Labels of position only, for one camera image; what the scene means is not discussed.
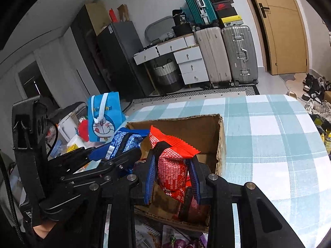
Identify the red black shoebox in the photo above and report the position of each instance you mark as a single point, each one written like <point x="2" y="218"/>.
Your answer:
<point x="223" y="5"/>

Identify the black printed box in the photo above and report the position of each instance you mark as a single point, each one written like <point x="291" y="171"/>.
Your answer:
<point x="181" y="18"/>

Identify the white drawer desk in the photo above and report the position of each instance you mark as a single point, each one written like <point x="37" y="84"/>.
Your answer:
<point x="191" y="62"/>

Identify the beige suitcase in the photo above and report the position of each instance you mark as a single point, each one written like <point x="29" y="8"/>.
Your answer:
<point x="212" y="54"/>

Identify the yellow black shoebox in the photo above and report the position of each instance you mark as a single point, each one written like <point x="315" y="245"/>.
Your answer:
<point x="231" y="20"/>

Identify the brown paper bag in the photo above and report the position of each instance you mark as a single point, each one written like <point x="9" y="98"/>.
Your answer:
<point x="123" y="13"/>

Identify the grey oval mirror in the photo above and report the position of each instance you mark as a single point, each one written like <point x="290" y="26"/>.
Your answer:
<point x="157" y="31"/>

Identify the teal suitcase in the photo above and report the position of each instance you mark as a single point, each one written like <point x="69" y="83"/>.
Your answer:
<point x="197" y="4"/>

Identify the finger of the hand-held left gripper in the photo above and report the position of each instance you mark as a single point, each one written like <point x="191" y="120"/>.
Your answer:
<point x="99" y="153"/>
<point x="124" y="159"/>

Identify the pile of shoes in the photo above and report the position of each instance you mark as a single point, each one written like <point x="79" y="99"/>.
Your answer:
<point x="315" y="100"/>

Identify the blue cartoon tote bag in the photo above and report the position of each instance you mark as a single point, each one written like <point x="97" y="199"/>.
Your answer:
<point x="103" y="118"/>

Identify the white printed snack packet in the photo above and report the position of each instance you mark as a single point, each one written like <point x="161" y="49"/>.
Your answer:
<point x="144" y="235"/>

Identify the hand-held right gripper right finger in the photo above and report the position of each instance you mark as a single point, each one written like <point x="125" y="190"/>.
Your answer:
<point x="194" y="186"/>

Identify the purple snack packet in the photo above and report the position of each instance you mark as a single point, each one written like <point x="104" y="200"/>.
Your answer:
<point x="181" y="240"/>

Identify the red bottle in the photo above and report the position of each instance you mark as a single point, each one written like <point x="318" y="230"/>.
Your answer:
<point x="112" y="15"/>

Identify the brown cardboard box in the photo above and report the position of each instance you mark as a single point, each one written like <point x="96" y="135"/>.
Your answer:
<point x="206" y="131"/>

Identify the plain black shoebox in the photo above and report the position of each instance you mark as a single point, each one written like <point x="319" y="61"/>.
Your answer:
<point x="227" y="12"/>

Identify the silver suitcase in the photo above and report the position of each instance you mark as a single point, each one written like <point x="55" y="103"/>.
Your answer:
<point x="240" y="54"/>

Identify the red patterned snack packet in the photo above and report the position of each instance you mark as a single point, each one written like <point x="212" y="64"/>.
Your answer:
<point x="170" y="170"/>

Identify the dark grey refrigerator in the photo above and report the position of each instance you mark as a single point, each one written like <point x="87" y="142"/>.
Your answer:
<point x="121" y="56"/>

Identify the blue snack packet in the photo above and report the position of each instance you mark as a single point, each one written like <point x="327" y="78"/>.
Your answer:
<point x="126" y="142"/>

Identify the plaid tablecloth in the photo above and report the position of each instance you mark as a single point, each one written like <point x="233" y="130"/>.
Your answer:
<point x="271" y="147"/>

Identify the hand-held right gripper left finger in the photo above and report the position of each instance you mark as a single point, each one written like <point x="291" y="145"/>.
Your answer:
<point x="150" y="186"/>

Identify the woven laundry basket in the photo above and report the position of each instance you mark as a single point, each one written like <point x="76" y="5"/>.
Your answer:
<point x="166" y="75"/>

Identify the black storage basket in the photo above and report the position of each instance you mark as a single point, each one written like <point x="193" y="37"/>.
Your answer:
<point x="182" y="30"/>

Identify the red plush toy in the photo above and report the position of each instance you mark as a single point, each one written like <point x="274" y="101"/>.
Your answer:
<point x="83" y="130"/>

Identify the small cardboard box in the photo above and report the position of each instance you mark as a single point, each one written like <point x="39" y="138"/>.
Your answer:
<point x="328" y="95"/>

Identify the person's left hand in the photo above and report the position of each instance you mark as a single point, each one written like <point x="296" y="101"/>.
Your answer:
<point x="42" y="230"/>

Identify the wooden door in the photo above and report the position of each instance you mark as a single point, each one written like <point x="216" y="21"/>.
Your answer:
<point x="284" y="31"/>

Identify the white kettle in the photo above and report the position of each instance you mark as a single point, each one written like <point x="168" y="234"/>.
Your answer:
<point x="67" y="128"/>

